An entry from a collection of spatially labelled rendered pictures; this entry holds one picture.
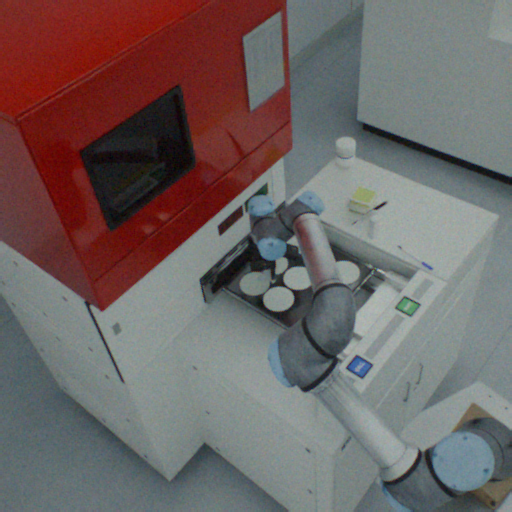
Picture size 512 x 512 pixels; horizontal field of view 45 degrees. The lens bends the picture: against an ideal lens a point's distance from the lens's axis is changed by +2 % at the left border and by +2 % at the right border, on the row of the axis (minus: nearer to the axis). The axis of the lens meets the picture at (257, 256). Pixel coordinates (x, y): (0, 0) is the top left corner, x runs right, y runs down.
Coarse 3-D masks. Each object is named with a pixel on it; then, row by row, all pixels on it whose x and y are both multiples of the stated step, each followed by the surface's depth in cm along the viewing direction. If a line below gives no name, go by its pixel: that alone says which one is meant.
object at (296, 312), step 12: (336, 252) 207; (288, 264) 206; (300, 264) 205; (360, 264) 203; (240, 276) 204; (276, 276) 202; (360, 276) 200; (228, 288) 201; (240, 288) 200; (288, 288) 199; (312, 288) 198; (252, 300) 196; (300, 300) 195; (276, 312) 192; (288, 312) 192; (300, 312) 192; (288, 324) 189
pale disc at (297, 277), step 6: (288, 270) 204; (294, 270) 204; (300, 270) 203; (306, 270) 203; (288, 276) 202; (294, 276) 202; (300, 276) 202; (306, 276) 201; (288, 282) 200; (294, 282) 200; (300, 282) 200; (306, 282) 200; (294, 288) 198; (300, 288) 198
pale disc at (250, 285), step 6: (246, 276) 203; (252, 276) 203; (258, 276) 203; (240, 282) 202; (246, 282) 202; (252, 282) 201; (258, 282) 201; (264, 282) 201; (246, 288) 200; (252, 288) 200; (258, 288) 199; (264, 288) 199; (252, 294) 198; (258, 294) 198
